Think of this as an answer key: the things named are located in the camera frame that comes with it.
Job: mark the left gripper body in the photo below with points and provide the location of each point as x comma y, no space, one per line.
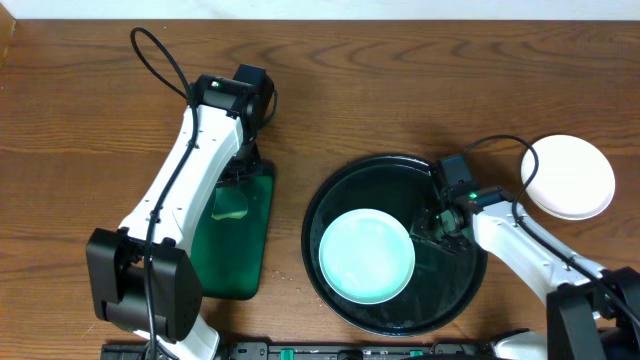
240,173

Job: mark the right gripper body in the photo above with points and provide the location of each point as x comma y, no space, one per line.
434,228

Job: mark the green yellow sponge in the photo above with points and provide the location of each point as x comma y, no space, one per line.
230,203

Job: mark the mint green plate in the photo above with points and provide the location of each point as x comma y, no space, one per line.
366,256

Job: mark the white plate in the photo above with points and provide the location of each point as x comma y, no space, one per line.
568,177

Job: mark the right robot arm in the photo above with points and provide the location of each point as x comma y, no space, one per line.
591,312

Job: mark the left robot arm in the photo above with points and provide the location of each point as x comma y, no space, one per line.
141,275

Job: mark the black round tray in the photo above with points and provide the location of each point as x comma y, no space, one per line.
442,284

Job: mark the green rectangular tray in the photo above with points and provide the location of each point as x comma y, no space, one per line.
227,254

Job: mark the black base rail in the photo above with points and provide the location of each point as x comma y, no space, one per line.
264,351

